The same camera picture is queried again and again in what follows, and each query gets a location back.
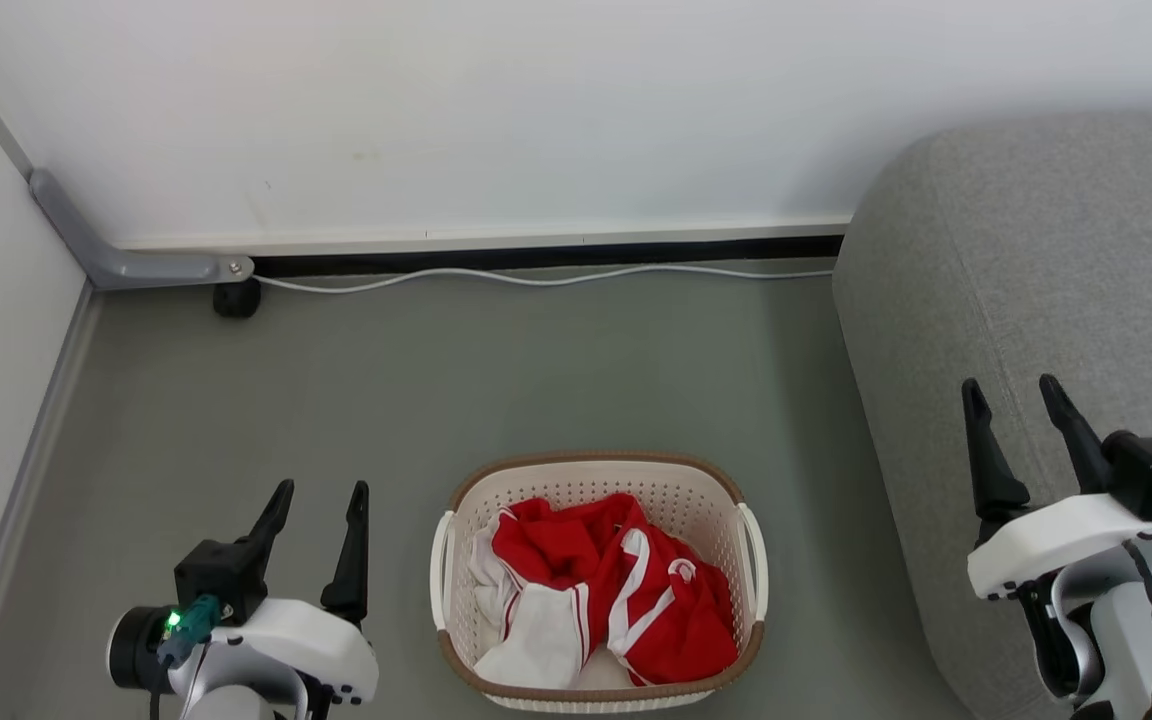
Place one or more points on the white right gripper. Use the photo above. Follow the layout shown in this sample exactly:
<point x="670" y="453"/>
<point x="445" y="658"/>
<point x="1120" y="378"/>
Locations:
<point x="1056" y="535"/>

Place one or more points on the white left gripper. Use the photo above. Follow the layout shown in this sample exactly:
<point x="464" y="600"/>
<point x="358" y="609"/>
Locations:
<point x="316" y="640"/>

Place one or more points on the red and white garment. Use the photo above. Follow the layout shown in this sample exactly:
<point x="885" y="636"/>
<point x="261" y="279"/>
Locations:
<point x="656" y="600"/>

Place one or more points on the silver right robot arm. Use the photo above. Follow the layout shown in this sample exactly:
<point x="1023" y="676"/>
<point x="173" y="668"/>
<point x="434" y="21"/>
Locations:
<point x="1126" y="640"/>

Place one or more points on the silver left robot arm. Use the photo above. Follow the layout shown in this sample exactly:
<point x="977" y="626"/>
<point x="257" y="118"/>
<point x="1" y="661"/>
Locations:
<point x="136" y="650"/>

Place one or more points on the cream plastic laundry basket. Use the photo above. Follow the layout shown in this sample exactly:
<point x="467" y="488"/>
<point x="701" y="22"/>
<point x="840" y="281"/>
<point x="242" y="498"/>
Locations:
<point x="596" y="478"/>

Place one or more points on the grey fabric sofa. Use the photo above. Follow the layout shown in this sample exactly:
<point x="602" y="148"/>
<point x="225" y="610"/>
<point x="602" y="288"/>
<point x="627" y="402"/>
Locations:
<point x="1036" y="260"/>

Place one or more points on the black caster wheel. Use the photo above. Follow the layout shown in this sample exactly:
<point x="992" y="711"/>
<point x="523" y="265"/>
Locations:
<point x="236" y="299"/>

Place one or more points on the black baseboard strip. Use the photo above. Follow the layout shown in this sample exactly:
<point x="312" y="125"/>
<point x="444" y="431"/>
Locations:
<point x="556" y="257"/>

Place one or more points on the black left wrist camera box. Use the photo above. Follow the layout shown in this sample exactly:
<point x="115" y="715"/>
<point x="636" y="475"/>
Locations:
<point x="216" y="575"/>

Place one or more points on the grey wall skirting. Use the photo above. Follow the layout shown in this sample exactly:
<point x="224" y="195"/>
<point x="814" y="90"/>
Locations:
<point x="26" y="480"/>

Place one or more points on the grey metal corner bracket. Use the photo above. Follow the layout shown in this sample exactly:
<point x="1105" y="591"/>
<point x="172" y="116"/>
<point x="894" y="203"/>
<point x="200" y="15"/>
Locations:
<point x="126" y="262"/>

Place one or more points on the white wall trim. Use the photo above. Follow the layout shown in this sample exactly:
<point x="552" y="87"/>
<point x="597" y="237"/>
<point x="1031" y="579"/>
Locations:
<point x="486" y="240"/>

